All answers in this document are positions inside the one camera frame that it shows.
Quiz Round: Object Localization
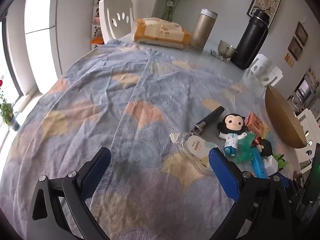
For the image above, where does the small white block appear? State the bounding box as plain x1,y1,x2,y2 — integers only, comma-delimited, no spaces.
265,155,279,175

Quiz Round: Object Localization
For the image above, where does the small metal cup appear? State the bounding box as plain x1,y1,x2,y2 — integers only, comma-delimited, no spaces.
217,40,237,62

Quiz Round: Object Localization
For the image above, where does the white carved shelf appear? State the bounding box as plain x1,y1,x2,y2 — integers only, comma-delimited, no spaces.
91,0,127,45

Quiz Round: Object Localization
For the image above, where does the gold ribbed glass bowl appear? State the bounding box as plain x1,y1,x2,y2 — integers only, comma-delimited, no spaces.
265,85,307,149

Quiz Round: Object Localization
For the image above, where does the orange tissue pack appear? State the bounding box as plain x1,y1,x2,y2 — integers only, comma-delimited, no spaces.
132,18,192,49

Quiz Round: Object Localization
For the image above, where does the teal translucent figure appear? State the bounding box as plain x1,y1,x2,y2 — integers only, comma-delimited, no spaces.
232,131,257,162

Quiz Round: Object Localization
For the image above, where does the clear glass vase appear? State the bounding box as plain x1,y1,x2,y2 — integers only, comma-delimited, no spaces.
162,1,179,22

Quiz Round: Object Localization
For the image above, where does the black-haired red-dressed figurine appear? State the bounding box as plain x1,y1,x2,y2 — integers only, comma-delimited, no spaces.
251,136,273,159

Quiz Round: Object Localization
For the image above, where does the black lighter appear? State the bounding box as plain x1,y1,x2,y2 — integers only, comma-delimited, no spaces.
191,106,225,135

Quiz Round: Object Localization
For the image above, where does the potted red flower plant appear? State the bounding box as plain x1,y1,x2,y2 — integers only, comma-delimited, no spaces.
0,79,19,130

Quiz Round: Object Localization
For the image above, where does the white plastic chair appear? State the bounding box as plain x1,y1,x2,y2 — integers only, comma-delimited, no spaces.
99,0,135,45
243,54,283,89
297,109,320,173

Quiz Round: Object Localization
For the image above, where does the white refrigerator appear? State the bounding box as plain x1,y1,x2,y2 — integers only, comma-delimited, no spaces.
24,0,63,95

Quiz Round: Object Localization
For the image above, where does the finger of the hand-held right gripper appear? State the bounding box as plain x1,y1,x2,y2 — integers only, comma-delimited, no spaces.
282,172,305,207

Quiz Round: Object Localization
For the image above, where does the tall black thermos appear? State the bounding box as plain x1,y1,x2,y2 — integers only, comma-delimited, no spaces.
230,8,270,70

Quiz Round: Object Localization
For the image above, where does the monkey figurine white coat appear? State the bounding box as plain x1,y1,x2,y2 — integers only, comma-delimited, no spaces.
217,113,249,157

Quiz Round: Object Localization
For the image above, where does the gold thermos flask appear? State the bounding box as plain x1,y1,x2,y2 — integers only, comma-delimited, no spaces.
189,9,217,53

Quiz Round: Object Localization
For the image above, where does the small pink box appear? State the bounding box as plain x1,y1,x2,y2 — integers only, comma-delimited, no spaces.
245,112,263,137

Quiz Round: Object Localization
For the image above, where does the blue lighter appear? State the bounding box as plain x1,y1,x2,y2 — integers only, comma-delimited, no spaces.
252,147,268,178

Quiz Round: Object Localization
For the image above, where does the blue leaf-print tablecloth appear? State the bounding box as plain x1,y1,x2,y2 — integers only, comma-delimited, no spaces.
0,39,308,240

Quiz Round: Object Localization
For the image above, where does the green translucent figure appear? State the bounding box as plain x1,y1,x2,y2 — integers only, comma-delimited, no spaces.
273,154,288,172

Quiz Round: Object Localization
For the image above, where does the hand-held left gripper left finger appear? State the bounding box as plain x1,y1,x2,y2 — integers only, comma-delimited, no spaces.
26,147,112,240

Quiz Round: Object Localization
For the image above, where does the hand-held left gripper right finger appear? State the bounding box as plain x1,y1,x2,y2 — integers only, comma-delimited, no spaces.
208,146,293,240

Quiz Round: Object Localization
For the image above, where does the small framed picture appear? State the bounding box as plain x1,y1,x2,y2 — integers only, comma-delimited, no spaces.
294,22,308,46
287,37,303,60

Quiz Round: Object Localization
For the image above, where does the cluttered dark shelf unit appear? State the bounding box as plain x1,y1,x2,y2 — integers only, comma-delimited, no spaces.
287,67,320,113

